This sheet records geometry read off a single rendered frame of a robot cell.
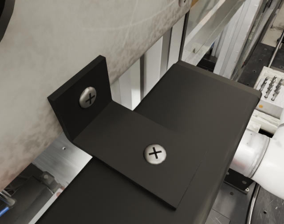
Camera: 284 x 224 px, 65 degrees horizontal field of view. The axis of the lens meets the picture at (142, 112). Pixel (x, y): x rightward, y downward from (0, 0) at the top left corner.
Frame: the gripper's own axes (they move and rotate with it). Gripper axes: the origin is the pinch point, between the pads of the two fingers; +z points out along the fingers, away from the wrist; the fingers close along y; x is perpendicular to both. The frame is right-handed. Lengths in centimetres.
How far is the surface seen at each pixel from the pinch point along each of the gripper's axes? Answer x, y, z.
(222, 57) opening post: -18.5, 6.5, -10.1
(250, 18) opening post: -18.5, 17.2, -13.5
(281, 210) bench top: -10, -34, -42
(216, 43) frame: -27.9, 3.7, -5.7
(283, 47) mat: -218, -100, -28
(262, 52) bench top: -89, -33, -15
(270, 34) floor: -237, -100, -10
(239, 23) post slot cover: -18.6, 15.7, -11.7
